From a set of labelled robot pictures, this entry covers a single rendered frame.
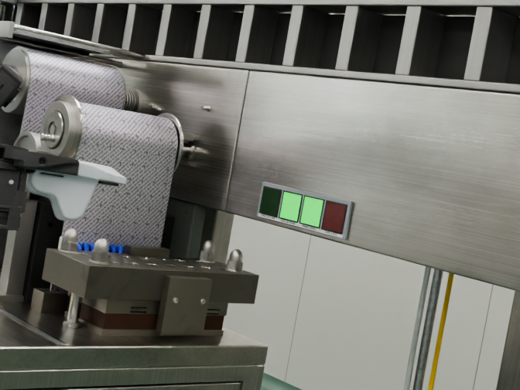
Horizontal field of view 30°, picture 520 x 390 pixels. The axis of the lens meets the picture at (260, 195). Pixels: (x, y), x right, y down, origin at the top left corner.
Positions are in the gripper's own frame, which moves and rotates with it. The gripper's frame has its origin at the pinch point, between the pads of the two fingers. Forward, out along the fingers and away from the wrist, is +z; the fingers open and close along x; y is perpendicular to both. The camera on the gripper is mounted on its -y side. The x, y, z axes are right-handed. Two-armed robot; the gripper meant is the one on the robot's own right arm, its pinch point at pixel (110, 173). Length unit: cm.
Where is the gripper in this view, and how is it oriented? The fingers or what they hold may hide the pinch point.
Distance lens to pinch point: 101.4
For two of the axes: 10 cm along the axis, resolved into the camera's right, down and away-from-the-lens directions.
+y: -1.3, 9.9, -0.8
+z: 9.4, 1.5, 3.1
